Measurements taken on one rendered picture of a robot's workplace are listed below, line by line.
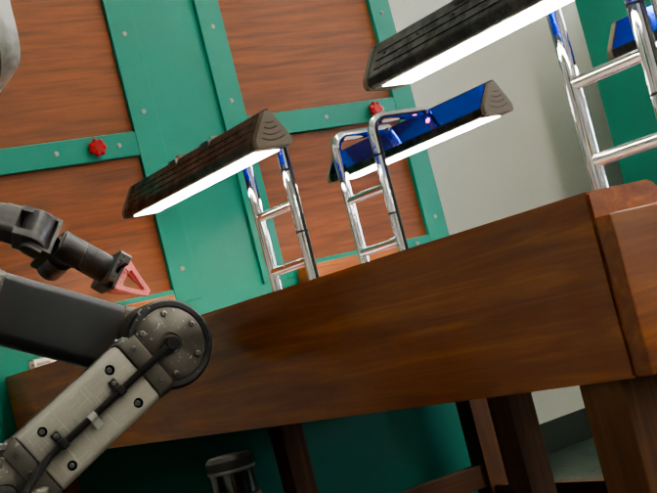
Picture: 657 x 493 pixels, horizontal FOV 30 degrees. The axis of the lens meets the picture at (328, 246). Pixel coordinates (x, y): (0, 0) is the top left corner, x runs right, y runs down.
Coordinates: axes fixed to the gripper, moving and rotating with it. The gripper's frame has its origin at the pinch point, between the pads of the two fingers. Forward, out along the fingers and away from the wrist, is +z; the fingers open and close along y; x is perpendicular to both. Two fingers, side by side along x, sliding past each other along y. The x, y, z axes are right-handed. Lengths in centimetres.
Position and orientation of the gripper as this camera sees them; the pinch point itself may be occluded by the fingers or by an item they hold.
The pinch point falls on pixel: (145, 291)
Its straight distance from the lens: 246.2
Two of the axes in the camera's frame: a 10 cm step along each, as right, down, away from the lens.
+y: -5.1, 2.0, 8.4
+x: -3.3, 8.5, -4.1
